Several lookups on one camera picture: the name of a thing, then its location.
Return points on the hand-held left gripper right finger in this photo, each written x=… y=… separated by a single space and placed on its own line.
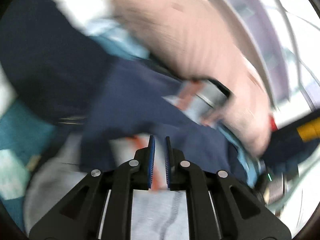
x=167 y=165

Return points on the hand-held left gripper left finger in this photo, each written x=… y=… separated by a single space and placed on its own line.
x=151 y=165

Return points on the navy blue garment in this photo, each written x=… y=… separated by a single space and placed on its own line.
x=140 y=100

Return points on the yellow and black object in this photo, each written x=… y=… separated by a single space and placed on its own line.
x=305 y=128

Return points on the silver and orange object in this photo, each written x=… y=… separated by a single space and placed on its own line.
x=207 y=95

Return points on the light blue cloth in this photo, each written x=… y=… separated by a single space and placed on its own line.
x=120 y=42

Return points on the teal blanket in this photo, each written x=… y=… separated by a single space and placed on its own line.
x=22 y=140

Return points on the pale pink cloth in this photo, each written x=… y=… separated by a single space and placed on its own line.
x=190 y=35

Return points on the dark navy cloth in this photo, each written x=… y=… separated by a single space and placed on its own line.
x=45 y=62

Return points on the white cloth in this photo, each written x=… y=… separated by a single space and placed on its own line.
x=75 y=2

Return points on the white metal frame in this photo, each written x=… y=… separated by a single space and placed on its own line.
x=252 y=17

